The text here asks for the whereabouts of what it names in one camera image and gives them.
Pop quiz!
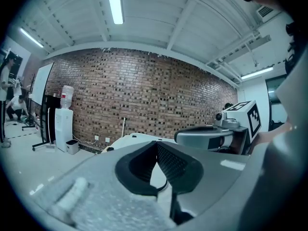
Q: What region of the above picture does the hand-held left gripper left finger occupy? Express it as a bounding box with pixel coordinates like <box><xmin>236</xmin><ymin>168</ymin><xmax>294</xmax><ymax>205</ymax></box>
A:
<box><xmin>115</xmin><ymin>140</ymin><xmax>159</xmax><ymax>197</ymax></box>

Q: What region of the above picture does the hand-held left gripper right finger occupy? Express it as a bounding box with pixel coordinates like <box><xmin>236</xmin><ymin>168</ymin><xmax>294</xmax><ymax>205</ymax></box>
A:
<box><xmin>156</xmin><ymin>141</ymin><xmax>205</xmax><ymax>194</ymax></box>

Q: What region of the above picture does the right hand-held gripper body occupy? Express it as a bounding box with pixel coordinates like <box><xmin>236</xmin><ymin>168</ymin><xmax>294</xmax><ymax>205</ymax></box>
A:
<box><xmin>174</xmin><ymin>100</ymin><xmax>263</xmax><ymax>155</ymax></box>

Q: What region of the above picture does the person's right forearm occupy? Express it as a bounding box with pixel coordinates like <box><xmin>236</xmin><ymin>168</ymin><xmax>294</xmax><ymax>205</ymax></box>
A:
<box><xmin>250</xmin><ymin>122</ymin><xmax>293</xmax><ymax>154</ymax></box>

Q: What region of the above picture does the white rounded furniture piece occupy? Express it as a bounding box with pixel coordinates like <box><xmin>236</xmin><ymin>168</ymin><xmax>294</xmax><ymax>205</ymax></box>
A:
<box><xmin>101</xmin><ymin>132</ymin><xmax>178</xmax><ymax>154</ymax></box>

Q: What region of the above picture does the dark glass door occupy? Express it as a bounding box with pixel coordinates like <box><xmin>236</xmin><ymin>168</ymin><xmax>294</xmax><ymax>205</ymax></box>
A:
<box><xmin>265</xmin><ymin>77</ymin><xmax>289</xmax><ymax>132</ymax></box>

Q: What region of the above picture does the long ceiling tube light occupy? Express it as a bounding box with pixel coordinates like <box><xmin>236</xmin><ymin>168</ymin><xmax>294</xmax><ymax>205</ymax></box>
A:
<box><xmin>19</xmin><ymin>27</ymin><xmax>45</xmax><ymax>49</ymax></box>
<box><xmin>240</xmin><ymin>66</ymin><xmax>274</xmax><ymax>80</ymax></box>
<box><xmin>106</xmin><ymin>0</ymin><xmax>124</xmax><ymax>25</ymax></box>

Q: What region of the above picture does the white waste bin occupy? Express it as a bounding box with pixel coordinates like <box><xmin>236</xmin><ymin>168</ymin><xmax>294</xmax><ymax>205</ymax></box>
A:
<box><xmin>65</xmin><ymin>139</ymin><xmax>80</xmax><ymax>155</ymax></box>

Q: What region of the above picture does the white water dispenser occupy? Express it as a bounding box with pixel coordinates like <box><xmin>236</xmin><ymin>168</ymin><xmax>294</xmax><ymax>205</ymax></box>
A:
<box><xmin>54</xmin><ymin>107</ymin><xmax>74</xmax><ymax>153</ymax></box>

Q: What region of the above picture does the clear water dispenser bottle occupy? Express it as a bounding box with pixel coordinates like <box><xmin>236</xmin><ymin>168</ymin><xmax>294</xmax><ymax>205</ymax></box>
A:
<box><xmin>60</xmin><ymin>85</ymin><xmax>75</xmax><ymax>110</ymax></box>

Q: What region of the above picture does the black cabinet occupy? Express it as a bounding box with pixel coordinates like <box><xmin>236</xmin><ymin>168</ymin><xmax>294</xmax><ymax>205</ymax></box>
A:
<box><xmin>40</xmin><ymin>94</ymin><xmax>61</xmax><ymax>144</ymax></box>

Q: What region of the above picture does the white ceiling air conditioner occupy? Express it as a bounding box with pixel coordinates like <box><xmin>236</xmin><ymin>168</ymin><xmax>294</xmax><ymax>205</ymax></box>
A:
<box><xmin>255</xmin><ymin>4</ymin><xmax>282</xmax><ymax>24</ymax></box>

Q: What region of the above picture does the whiteboard on black stand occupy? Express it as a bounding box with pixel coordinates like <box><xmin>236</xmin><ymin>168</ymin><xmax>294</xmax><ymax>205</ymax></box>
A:
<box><xmin>30</xmin><ymin>62</ymin><xmax>55</xmax><ymax>151</ymax></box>

